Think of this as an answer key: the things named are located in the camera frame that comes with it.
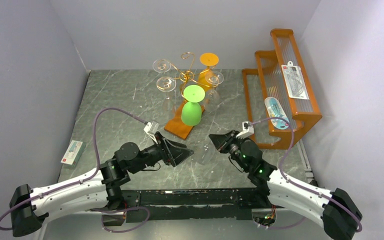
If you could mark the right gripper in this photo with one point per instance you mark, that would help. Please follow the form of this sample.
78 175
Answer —
228 142

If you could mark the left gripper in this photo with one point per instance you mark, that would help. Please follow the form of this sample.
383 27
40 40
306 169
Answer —
172 153

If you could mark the green plastic goblet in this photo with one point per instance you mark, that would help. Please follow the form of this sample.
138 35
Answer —
192 111

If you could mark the orange plastic goblet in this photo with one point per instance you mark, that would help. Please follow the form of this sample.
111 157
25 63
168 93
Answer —
209 60

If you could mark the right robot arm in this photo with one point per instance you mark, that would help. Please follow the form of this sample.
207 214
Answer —
333 210

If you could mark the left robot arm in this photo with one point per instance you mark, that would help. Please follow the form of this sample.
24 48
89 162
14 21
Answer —
99 188

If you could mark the blue packaged item on shelf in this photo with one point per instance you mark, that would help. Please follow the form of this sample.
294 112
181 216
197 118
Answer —
275 111

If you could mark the orange wooden tiered shelf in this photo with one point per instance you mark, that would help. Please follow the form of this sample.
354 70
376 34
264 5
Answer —
297 100

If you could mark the white packaged item on shelf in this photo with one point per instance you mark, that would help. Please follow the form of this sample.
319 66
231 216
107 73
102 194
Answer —
294 81

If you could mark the small blue white packet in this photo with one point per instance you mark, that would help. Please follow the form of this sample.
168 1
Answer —
73 153

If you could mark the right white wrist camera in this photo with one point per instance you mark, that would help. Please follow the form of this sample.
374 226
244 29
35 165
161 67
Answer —
247 130

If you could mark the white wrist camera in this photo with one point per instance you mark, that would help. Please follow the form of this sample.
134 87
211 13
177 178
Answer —
150 129
247 130

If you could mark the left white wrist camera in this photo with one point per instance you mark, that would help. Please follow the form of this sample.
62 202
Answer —
150 129

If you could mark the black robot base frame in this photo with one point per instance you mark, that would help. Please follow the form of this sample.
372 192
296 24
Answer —
184 204

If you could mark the gold wire wine glass rack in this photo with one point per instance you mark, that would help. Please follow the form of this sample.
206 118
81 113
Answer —
186 76

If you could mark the aluminium frame rail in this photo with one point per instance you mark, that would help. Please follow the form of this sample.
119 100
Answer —
309 175

